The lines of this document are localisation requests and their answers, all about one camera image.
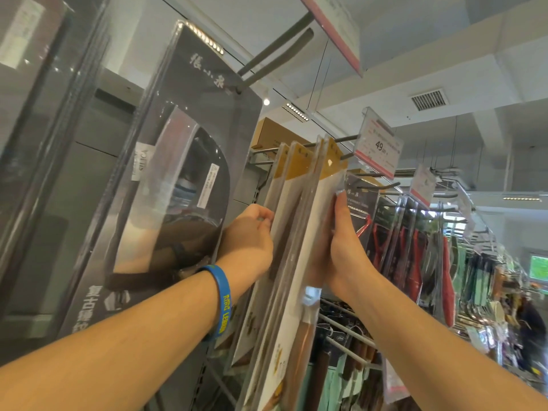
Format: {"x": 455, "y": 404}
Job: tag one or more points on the person's right hand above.
{"x": 349, "y": 269}

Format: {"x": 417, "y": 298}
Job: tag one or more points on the person's left hand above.
{"x": 248, "y": 248}

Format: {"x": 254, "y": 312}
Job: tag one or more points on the grey-backed flip price tag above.
{"x": 376, "y": 145}

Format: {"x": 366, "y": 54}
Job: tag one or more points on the packaged round black knife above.
{"x": 192, "y": 102}

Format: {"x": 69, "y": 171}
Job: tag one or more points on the grey metal display shelf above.
{"x": 98, "y": 166}

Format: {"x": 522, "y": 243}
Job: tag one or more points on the packaged cleaver wooden handle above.
{"x": 43, "y": 124}

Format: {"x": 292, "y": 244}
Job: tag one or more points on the person's right forearm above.
{"x": 428, "y": 359}

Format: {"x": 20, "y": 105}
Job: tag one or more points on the person's left forearm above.
{"x": 107, "y": 359}

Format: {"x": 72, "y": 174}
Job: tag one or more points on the blue wristband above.
{"x": 222, "y": 303}

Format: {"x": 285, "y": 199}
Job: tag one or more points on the row of red straight-peeler packages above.
{"x": 447, "y": 278}

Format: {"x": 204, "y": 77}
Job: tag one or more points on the white red-edged price tag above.
{"x": 338, "y": 29}
{"x": 464, "y": 209}
{"x": 396, "y": 380}
{"x": 423, "y": 186}

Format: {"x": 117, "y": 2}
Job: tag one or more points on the row of mint carded utensils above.
{"x": 334, "y": 380}

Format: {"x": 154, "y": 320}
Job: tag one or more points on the brown cardboard box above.
{"x": 274, "y": 134}

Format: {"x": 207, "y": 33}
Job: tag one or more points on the black linear track light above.
{"x": 205, "y": 38}
{"x": 296, "y": 112}
{"x": 522, "y": 198}

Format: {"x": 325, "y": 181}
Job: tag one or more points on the square ceiling air vent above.
{"x": 429, "y": 99}

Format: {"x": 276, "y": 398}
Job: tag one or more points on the green lit wall screen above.
{"x": 539, "y": 267}

